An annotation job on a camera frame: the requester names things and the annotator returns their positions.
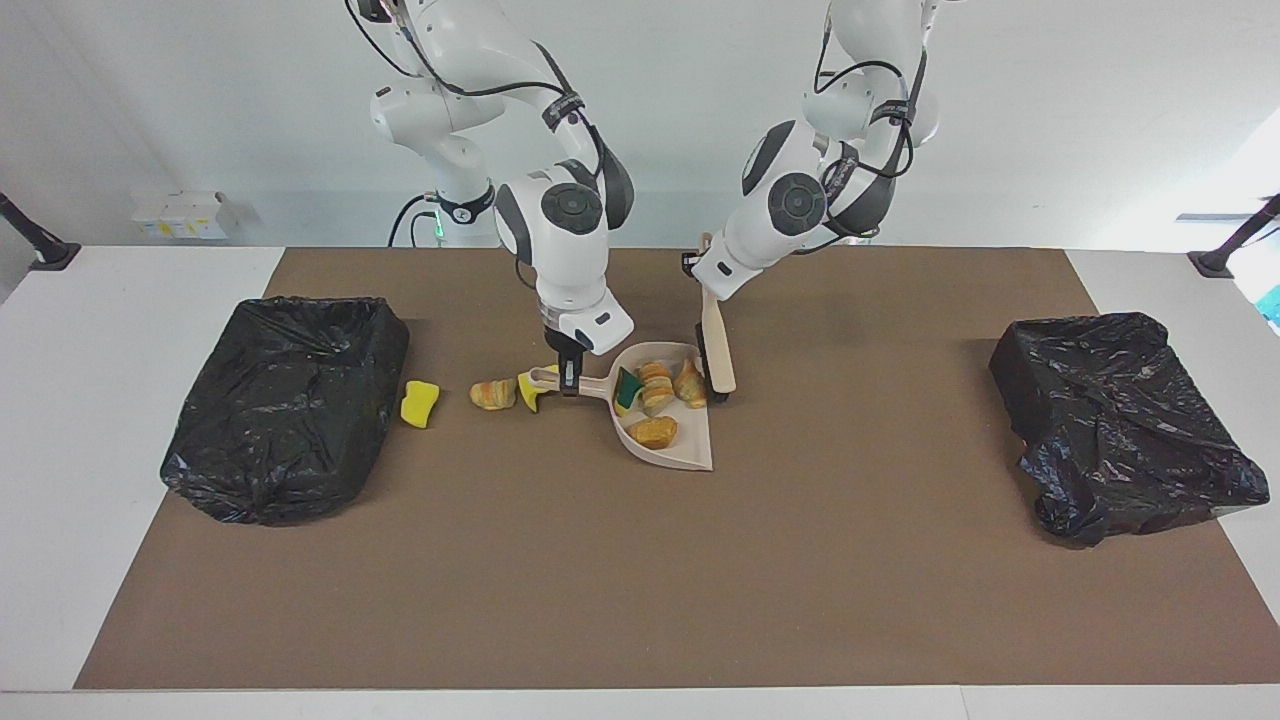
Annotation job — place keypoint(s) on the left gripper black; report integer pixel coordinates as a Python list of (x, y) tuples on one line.
[(691, 266)]

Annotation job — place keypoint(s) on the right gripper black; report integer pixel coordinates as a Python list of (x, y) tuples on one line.
[(562, 350)]

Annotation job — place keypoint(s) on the yellow green sponge piece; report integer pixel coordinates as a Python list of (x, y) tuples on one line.
[(630, 390)]

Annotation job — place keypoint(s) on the beige hand brush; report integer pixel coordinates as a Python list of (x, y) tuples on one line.
[(718, 350)]

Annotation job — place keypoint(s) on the brown peanut-shaped bread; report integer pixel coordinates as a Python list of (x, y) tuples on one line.
[(652, 432)]

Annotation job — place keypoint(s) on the beige plastic dustpan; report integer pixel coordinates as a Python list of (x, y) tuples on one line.
[(690, 440)]

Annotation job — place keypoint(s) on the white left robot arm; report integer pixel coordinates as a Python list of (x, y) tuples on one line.
[(770, 225)]

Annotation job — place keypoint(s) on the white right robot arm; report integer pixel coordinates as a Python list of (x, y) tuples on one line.
[(560, 260)]

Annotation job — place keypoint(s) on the black bag-lined trash bin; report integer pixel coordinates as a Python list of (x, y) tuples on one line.
[(1130, 440), (290, 400)]

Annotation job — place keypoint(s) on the notched yellow sponge piece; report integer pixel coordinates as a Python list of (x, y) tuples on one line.
[(530, 392)]

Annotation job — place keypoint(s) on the brown table mat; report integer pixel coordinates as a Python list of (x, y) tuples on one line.
[(600, 600)]

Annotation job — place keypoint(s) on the white socket boxes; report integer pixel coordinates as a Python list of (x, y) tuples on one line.
[(180, 215)]

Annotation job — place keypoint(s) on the teal object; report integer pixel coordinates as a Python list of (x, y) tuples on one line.
[(1273, 303)]

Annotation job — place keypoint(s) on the black camera stand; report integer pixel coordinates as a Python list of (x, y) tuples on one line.
[(1215, 262), (50, 252)]

